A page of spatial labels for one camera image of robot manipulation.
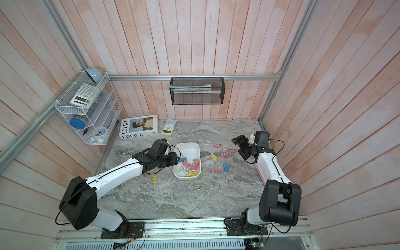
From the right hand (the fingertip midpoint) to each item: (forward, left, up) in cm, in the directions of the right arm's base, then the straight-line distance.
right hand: (234, 142), depth 89 cm
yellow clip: (-17, +47, -14) cm, 52 cm away
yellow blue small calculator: (+23, +44, -13) cm, 51 cm away
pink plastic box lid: (-13, -16, -13) cm, 25 cm away
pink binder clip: (-11, +10, -14) cm, 20 cm away
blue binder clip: (-8, +4, -14) cm, 17 cm away
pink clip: (+7, +9, -14) cm, 18 cm away
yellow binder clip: (0, +12, -14) cm, 19 cm away
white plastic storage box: (-9, +26, -14) cm, 31 cm away
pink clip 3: (+3, -1, -14) cm, 14 cm away
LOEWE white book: (+21, +66, -10) cm, 70 cm away
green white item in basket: (+23, +34, +21) cm, 46 cm away
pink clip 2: (+1, +4, -15) cm, 15 cm away
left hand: (-11, +33, -4) cm, 35 cm away
